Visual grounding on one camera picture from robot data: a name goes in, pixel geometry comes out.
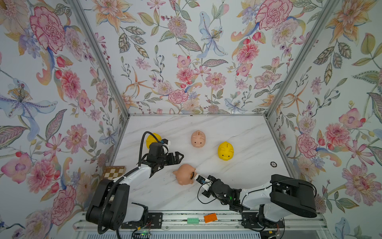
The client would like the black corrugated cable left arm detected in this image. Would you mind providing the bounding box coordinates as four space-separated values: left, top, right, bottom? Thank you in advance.
96 131 163 235

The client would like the aluminium frame corner post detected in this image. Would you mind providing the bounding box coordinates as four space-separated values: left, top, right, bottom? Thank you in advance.
68 0 130 120
264 0 337 120

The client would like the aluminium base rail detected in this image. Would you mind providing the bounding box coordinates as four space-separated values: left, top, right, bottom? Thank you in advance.
73 210 327 232

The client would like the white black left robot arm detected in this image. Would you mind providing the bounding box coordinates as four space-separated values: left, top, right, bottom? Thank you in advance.
86 141 184 234

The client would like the yellow piggy bank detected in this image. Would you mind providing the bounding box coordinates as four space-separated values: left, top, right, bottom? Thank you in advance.
217 141 234 161
146 133 162 149

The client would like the aluminium frame corner post right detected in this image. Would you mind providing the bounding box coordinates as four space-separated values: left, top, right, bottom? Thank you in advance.
264 0 337 120

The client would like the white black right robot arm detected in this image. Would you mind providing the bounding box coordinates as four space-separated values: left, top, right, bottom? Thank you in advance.
195 174 317 223

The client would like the pink piggy bank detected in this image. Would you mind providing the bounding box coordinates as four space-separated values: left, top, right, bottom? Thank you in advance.
173 164 196 185
191 130 206 148

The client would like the orange tag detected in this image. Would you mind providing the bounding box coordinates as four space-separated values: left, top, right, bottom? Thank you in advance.
204 213 218 224

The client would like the green terminal block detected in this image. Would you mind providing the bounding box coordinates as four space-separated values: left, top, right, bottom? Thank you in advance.
187 218 200 225

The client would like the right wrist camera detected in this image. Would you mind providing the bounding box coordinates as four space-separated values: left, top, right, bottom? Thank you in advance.
195 174 209 185

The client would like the aluminium frame corner post left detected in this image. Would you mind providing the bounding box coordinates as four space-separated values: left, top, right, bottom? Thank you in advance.
68 0 130 120

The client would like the wooden checker board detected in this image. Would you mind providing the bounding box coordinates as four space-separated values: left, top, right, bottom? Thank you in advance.
102 166 126 180

